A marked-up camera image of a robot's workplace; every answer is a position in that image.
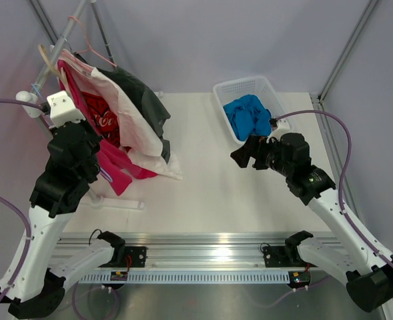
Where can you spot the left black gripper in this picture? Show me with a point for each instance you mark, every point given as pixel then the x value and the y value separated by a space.
pixel 96 136

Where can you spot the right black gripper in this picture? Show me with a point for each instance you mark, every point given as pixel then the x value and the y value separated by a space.
pixel 255 144

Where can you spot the pink magenta t shirt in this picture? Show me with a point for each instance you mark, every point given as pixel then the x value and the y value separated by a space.
pixel 116 166

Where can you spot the wooden clothes hanger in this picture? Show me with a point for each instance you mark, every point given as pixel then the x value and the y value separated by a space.
pixel 59 73

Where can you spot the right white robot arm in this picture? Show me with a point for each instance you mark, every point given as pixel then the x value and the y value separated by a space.
pixel 367 269

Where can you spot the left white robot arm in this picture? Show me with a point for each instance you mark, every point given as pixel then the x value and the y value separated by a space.
pixel 29 287

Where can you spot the white coca cola t shirt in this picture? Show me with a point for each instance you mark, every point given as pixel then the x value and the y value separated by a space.
pixel 136 137

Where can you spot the dark grey t shirt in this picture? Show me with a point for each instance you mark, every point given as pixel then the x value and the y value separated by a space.
pixel 142 97

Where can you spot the blue cloth in basket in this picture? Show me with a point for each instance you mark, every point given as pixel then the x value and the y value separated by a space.
pixel 247 116

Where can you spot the white plastic basket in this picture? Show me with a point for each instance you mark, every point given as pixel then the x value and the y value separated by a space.
pixel 228 91

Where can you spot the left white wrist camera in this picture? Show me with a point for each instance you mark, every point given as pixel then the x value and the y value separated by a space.
pixel 63 109

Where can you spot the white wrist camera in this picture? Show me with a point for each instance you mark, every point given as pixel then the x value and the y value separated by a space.
pixel 279 128
pixel 63 109

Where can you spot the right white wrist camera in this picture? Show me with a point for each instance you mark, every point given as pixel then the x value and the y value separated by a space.
pixel 279 128

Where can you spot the metal clothes rack rail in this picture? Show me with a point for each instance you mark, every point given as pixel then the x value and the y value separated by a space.
pixel 54 39

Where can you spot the blue wire hanger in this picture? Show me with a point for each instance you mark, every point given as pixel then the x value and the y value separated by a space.
pixel 37 90

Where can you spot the grey wire hanger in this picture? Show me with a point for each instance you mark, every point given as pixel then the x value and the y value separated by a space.
pixel 67 43

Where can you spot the aluminium mounting rail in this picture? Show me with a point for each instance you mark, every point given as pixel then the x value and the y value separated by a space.
pixel 195 250

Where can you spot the pink wire hanger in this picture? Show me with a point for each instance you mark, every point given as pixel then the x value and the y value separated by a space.
pixel 89 47

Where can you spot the white slotted cable duct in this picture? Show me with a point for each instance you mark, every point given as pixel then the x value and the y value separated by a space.
pixel 187 277

